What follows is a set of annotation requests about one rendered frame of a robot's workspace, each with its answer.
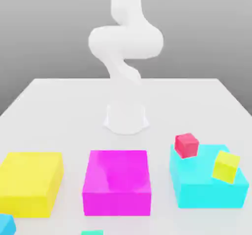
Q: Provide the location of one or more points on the large magenta box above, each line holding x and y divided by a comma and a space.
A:
117, 181

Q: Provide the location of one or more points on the small red cube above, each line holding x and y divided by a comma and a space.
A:
186, 145

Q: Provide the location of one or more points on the large yellow box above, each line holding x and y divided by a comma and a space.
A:
29, 181

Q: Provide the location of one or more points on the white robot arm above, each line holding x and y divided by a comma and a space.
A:
126, 41

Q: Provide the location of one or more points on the small yellow cube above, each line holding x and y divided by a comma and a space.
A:
226, 167

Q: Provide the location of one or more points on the small green cube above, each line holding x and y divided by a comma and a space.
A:
92, 232

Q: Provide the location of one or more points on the small blue cube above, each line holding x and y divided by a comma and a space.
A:
6, 224

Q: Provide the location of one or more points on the large cyan box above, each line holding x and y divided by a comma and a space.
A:
204, 191

